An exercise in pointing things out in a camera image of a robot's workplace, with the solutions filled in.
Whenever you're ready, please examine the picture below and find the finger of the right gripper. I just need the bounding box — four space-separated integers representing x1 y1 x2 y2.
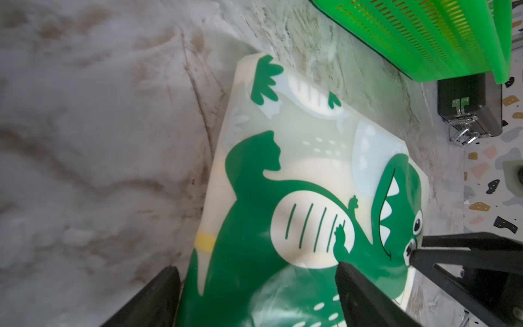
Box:
410 232 522 326

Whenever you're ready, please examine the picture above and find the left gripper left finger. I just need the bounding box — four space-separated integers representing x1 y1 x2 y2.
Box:
102 266 181 327

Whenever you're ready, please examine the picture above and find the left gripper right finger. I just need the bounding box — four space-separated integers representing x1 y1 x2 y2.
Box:
335 262 420 327

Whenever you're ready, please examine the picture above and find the white green dinosaur raincoat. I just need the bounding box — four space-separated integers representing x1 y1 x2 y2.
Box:
176 53 428 326

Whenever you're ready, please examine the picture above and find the green plastic basket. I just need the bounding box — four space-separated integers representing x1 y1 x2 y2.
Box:
312 0 512 84

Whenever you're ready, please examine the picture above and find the black hard case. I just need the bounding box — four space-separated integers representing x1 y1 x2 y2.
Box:
437 72 503 147

